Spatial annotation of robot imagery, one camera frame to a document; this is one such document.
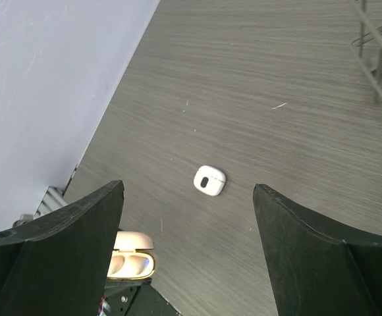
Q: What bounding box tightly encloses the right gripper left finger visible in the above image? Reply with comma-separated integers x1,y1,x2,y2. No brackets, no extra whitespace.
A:
0,180,124,315

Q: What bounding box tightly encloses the pink earbud charging case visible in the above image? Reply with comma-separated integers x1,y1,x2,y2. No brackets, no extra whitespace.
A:
107,230,156,280

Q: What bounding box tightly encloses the white earbud charging case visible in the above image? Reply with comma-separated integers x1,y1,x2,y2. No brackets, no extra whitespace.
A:
193,165,226,197

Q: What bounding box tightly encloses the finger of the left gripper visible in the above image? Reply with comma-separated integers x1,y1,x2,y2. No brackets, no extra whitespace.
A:
97,279,181,316

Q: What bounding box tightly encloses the grey wire dish rack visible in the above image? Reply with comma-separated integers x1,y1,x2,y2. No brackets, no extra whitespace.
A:
348,1,382,104

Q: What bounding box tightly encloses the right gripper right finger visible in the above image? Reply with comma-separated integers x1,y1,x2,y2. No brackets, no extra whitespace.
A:
253,184,382,316

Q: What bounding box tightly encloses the aluminium frame rail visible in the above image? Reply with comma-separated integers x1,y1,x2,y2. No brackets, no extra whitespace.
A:
13,187,67,227

